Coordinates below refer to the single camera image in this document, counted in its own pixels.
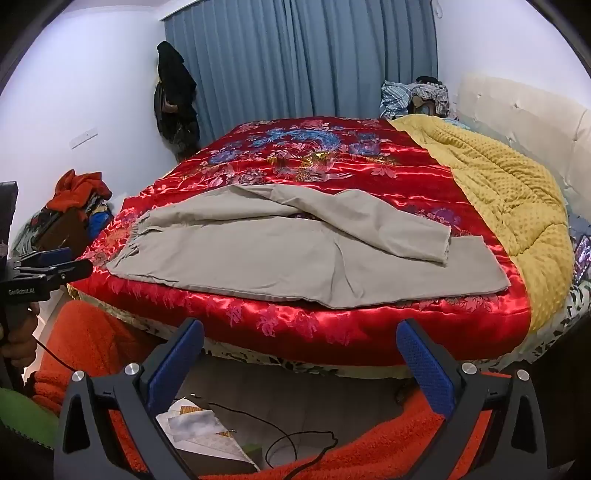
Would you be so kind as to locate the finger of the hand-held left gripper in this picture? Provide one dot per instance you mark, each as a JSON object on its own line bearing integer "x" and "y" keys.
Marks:
{"x": 51, "y": 256}
{"x": 69, "y": 271}

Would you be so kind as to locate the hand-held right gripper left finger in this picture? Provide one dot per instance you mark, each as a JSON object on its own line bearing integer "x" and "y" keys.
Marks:
{"x": 178, "y": 364}

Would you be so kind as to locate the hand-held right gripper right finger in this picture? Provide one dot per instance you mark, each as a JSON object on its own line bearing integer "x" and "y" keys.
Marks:
{"x": 425, "y": 364}

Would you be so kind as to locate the beige pants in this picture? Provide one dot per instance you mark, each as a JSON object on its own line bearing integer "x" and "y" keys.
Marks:
{"x": 258, "y": 249}

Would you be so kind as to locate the person's green-sleeved left forearm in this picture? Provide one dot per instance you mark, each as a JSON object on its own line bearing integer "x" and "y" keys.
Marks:
{"x": 23, "y": 413}

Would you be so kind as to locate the person's left hand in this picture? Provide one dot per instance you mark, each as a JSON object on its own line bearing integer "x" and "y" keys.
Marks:
{"x": 25, "y": 353}

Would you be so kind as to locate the pile of colourful clothes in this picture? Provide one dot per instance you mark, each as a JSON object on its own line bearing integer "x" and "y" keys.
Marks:
{"x": 60, "y": 228}

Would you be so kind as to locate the white paper package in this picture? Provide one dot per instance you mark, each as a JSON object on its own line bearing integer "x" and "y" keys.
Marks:
{"x": 198, "y": 427}

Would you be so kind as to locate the person's orange fleece clothing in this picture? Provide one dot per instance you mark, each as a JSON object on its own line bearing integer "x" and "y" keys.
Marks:
{"x": 92, "y": 341}

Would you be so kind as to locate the floral bed sheet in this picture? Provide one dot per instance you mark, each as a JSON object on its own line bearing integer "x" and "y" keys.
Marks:
{"x": 572, "y": 307}

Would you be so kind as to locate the yellow dotted quilt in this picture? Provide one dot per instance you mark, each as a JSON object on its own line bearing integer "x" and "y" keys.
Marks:
{"x": 503, "y": 194}

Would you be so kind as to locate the phone with lit screen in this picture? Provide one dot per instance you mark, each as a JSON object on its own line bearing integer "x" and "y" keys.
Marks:
{"x": 584, "y": 258}

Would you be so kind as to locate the black hanging coat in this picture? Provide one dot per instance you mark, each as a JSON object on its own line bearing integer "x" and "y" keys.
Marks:
{"x": 175, "y": 92}

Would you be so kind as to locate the red floral satin blanket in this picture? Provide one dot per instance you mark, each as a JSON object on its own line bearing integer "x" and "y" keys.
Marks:
{"x": 323, "y": 152}

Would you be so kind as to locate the dark plaid clothes heap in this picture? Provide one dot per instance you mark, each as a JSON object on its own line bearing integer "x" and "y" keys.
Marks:
{"x": 431, "y": 94}

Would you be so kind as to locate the cream padded headboard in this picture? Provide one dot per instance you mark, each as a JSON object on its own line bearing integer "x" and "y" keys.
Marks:
{"x": 521, "y": 110}

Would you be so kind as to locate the blue curtain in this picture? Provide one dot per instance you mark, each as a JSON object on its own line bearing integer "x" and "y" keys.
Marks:
{"x": 300, "y": 60}

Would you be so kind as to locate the white wall strip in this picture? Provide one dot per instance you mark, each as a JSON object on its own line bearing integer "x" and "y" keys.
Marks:
{"x": 84, "y": 137}

